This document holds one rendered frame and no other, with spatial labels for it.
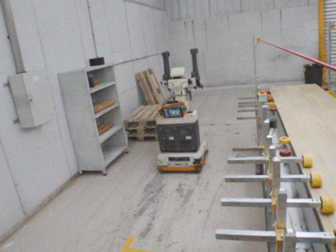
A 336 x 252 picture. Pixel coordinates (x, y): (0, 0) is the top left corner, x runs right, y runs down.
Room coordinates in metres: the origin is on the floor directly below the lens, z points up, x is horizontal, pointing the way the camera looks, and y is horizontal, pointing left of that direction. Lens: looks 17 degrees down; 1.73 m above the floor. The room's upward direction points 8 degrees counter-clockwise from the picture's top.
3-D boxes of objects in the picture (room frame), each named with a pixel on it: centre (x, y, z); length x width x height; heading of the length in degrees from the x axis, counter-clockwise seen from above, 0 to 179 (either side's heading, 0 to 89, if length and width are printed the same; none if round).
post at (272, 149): (1.42, -0.57, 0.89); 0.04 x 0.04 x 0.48; 72
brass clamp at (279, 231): (0.92, -0.41, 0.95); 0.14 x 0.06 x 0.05; 162
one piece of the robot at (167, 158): (3.54, -0.13, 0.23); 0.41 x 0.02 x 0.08; 71
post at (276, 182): (1.18, -0.49, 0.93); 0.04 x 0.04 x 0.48; 72
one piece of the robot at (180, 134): (3.77, -0.18, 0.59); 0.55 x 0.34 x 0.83; 71
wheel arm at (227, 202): (1.15, -0.46, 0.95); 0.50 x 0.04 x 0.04; 72
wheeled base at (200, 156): (3.85, -0.21, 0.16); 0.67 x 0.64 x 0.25; 161
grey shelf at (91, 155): (4.30, 1.04, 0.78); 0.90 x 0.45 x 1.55; 162
